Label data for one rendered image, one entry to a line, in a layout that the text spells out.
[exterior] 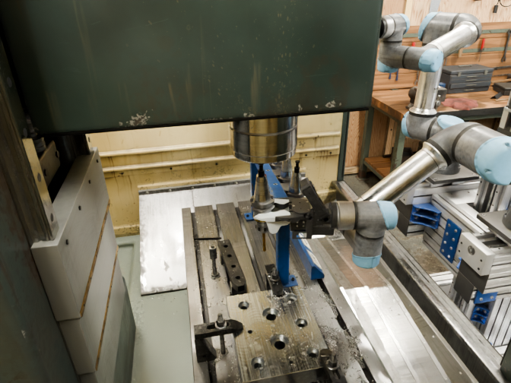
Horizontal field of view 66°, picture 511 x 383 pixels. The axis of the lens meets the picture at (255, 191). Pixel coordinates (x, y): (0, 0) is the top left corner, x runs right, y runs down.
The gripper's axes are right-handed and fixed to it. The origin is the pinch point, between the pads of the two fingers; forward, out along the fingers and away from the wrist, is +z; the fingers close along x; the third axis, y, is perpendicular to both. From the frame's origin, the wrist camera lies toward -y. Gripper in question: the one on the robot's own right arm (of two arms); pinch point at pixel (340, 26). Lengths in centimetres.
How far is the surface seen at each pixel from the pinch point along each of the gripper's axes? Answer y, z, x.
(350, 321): 79, 28, -33
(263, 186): 32, 47, -16
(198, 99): 6, 65, -18
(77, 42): -4, 81, -9
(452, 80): 68, -254, 69
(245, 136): 17, 53, -17
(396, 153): 116, -180, 70
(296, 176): 40.5, 24.3, -6.1
